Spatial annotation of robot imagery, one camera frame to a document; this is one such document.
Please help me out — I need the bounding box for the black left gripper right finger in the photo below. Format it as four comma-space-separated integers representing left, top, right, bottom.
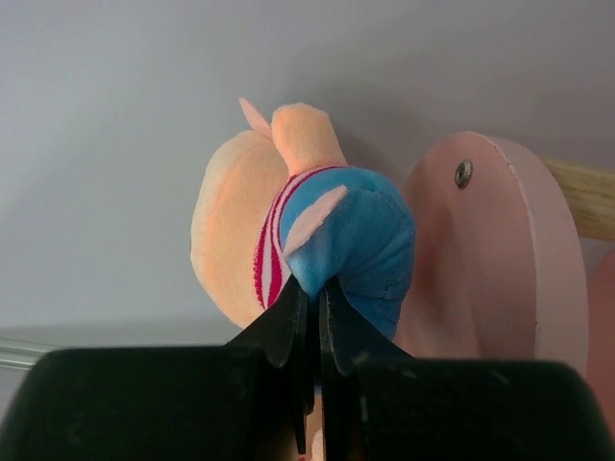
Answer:
319, 280, 614, 461

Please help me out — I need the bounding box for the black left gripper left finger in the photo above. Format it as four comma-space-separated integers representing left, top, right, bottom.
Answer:
1, 279, 308, 460

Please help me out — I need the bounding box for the peach doll striped shirt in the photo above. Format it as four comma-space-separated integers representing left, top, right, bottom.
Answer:
190, 101, 416, 338

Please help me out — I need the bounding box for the pink three tier shelf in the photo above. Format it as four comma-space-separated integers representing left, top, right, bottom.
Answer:
395, 132, 614, 420

